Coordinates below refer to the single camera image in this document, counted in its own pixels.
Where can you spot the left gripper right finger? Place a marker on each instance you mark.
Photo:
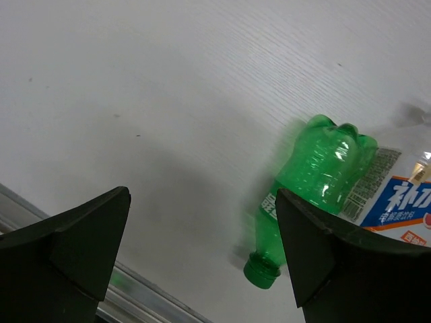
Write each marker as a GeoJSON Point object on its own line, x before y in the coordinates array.
{"type": "Point", "coordinates": [343, 273]}

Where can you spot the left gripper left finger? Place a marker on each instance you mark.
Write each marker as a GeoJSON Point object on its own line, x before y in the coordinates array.
{"type": "Point", "coordinates": [58, 269]}

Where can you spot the green plastic bottle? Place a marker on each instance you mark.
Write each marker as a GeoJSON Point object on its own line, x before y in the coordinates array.
{"type": "Point", "coordinates": [326, 162]}

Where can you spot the clear bottle white orange label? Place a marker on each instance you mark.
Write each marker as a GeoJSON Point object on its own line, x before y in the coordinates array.
{"type": "Point", "coordinates": [393, 198]}

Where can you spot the aluminium left rail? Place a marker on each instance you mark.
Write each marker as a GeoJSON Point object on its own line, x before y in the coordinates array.
{"type": "Point", "coordinates": [129, 298]}

